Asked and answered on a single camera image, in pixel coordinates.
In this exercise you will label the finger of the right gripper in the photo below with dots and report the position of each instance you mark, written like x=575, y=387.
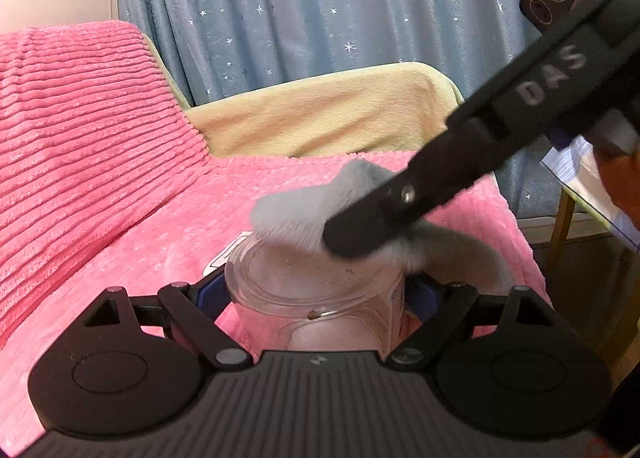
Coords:
x=391, y=212

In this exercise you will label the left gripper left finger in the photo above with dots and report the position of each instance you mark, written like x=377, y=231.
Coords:
x=174, y=329

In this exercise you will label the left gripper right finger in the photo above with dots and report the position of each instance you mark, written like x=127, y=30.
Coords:
x=456, y=317

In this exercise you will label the grey green microfibre cloth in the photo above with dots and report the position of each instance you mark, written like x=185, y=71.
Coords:
x=296, y=219

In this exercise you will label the clear plastic jar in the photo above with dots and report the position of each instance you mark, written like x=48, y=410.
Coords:
x=290, y=300

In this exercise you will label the person right hand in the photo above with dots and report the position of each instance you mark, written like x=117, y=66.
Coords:
x=620, y=176

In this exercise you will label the pink ribbed blanket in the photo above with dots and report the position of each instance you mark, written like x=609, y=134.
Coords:
x=177, y=241

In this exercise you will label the yellow fleece sofa cover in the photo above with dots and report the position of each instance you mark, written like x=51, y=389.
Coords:
x=384, y=108

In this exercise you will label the wooden side table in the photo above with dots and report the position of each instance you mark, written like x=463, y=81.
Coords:
x=592, y=277

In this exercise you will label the blue star curtain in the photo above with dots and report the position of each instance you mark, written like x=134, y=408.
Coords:
x=217, y=48

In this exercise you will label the pink corduroy cushion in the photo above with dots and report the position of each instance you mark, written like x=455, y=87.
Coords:
x=93, y=140

